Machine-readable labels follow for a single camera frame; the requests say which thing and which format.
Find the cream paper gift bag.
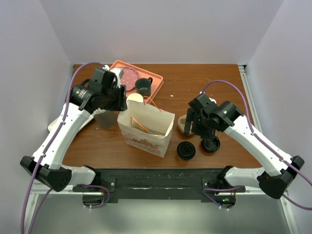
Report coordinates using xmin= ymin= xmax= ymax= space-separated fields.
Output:
xmin=117 ymin=99 xmax=175 ymax=158

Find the white rectangular plate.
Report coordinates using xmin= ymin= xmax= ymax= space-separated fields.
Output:
xmin=47 ymin=114 xmax=95 ymax=134

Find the beige pulp cup carrier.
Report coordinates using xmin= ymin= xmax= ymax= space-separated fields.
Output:
xmin=177 ymin=114 xmax=193 ymax=136

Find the grey cylindrical utensil holder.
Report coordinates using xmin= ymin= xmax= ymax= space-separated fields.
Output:
xmin=94 ymin=109 xmax=117 ymax=129

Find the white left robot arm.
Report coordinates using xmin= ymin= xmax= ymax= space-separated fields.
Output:
xmin=20 ymin=68 xmax=127 ymax=192

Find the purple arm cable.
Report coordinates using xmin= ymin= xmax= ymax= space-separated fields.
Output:
xmin=201 ymin=80 xmax=312 ymax=212
xmin=19 ymin=62 xmax=111 ymax=234

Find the aluminium frame rail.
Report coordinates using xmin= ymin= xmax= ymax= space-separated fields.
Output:
xmin=214 ymin=65 xmax=300 ymax=234

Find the black mounting base plate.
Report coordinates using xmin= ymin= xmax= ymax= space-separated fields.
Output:
xmin=73 ymin=168 xmax=246 ymax=206

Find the dark green mug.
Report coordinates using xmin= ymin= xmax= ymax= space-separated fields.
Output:
xmin=135 ymin=77 xmax=153 ymax=97

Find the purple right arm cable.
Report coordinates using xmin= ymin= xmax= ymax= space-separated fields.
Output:
xmin=201 ymin=80 xmax=312 ymax=212

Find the pink polka dot plate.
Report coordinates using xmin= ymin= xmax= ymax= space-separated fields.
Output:
xmin=121 ymin=67 xmax=140 ymax=92

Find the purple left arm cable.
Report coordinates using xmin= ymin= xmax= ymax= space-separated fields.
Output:
xmin=19 ymin=62 xmax=111 ymax=234

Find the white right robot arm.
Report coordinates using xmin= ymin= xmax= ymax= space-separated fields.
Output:
xmin=184 ymin=93 xmax=305 ymax=199

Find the black plastic cup lid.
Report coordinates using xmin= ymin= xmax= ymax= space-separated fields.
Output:
xmin=176 ymin=141 xmax=196 ymax=161

